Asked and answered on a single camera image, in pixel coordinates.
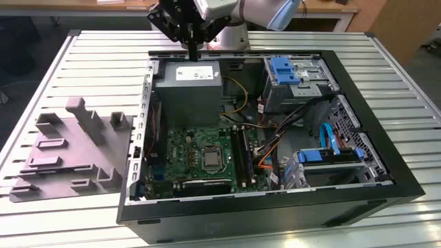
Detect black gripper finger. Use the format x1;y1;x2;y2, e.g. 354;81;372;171
146;4;195;62
194;15;232;62

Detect RAM slot with white latches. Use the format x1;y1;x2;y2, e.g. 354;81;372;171
234;126;248;188

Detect wooden desk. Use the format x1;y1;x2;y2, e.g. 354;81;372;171
0;0;362;33

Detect blue plastic drive latch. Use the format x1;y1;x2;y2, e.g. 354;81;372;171
271;57;302;85

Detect grey power supply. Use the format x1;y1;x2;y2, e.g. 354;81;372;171
154;60;223;129

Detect green motherboard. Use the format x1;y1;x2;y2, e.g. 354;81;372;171
144;126;276;200

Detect metal CPU socket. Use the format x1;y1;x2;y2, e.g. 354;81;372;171
199;145;230;174

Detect silver CPU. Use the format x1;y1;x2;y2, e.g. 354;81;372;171
203;152;224;167

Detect wooden cabinet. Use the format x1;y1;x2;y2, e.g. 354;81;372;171
348;0;441;67

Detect hard disk in blue carrier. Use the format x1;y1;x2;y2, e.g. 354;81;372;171
294;148;366;166

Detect grey parts rack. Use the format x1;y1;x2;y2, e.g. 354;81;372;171
8;97;138;204

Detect black graphics card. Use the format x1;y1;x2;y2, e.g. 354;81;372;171
182;177;232;196

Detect grey metal disk bay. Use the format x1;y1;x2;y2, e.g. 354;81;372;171
292;152;390;189

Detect black PC case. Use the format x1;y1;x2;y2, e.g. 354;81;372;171
116;49;425;245

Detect yellow and black wire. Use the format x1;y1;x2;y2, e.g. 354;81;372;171
220;76;250;116

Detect white yellow black wire bundle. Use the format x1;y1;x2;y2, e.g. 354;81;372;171
220;113;279;129

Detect orange yellow red wires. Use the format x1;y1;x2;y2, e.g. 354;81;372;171
256;154;276;171

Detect blue flat wire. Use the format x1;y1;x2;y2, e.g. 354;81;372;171
319;122;343;156

